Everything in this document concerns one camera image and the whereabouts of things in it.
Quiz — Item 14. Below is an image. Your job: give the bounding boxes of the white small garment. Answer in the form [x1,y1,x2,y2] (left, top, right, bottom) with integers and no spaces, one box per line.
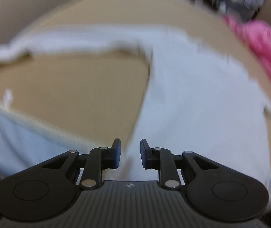
[0,25,271,211]

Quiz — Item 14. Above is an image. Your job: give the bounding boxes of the pink quilt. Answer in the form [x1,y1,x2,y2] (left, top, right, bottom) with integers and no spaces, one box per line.
[223,15,271,79]

